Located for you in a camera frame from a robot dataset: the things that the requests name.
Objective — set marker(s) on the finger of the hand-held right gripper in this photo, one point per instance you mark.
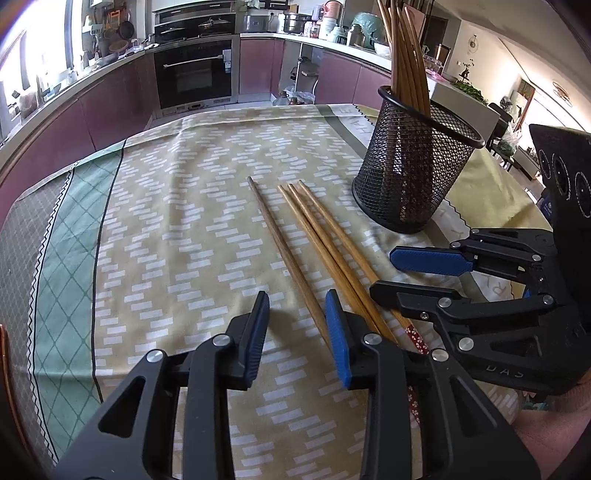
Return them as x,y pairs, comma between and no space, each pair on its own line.
429,261
406,302

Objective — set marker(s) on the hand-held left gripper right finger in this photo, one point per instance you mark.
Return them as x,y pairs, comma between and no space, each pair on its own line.
337,337

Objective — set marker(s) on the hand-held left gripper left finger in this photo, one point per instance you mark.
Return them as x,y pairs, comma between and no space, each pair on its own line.
258,332

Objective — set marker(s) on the dark brown chopstick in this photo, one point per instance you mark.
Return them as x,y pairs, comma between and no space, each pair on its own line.
281,249

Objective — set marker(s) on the black mesh holder cup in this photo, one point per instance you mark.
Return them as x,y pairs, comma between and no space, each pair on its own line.
406,175

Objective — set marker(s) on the light brown chopstick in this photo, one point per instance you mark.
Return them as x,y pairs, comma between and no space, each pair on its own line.
307,230
320,230
336,230

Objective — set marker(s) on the bunch of wooden chopsticks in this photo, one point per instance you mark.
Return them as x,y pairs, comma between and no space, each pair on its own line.
406,60

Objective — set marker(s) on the person's right forearm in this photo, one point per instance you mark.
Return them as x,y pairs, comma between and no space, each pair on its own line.
554,438

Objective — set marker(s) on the dark dining chair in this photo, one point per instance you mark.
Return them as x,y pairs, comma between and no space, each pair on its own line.
501,124

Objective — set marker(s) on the patterned patchwork tablecloth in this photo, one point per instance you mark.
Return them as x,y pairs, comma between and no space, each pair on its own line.
184,207

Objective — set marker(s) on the green leafy vegetables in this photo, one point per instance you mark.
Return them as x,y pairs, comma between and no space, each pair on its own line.
468,90

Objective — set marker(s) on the white island countertop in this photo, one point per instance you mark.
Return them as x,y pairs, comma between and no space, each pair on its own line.
452,99

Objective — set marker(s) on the pink island cabinet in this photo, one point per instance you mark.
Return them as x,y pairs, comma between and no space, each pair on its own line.
351,76

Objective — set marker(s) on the brown tumbler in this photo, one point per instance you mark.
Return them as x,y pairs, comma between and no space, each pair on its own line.
443,53

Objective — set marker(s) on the clear plastic bag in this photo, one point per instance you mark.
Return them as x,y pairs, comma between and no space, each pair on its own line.
305,98

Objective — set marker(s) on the plastic oil bottle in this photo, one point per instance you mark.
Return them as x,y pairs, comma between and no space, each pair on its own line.
284,98

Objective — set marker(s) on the grey trash bin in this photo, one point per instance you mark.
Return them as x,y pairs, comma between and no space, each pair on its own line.
304,76

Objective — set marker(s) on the dark flat object orange edge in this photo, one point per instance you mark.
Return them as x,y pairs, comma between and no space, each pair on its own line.
3,369

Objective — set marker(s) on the narrow pink base cabinet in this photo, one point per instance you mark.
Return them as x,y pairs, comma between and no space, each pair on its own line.
261,64

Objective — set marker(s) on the black built-in oven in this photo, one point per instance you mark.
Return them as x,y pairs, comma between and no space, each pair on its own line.
194,74

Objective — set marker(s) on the pink thermos jug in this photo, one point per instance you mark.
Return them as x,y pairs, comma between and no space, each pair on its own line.
332,9

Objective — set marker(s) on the steel stockpot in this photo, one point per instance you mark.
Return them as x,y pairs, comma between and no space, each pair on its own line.
296,23

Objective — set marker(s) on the long pink base cabinets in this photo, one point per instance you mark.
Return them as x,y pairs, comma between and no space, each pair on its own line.
92,115

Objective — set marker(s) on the white sink countertop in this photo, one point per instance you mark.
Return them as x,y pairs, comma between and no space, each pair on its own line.
92,76

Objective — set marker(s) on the black pot glass lid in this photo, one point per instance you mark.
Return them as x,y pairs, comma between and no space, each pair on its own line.
213,25
171,32

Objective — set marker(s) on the black stove hood unit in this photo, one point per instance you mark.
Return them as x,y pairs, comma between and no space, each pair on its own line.
194,11

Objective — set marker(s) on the kitchen window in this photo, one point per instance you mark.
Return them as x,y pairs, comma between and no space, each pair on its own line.
37,37

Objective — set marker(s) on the round wall decoration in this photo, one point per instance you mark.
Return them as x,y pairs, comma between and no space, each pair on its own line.
474,43

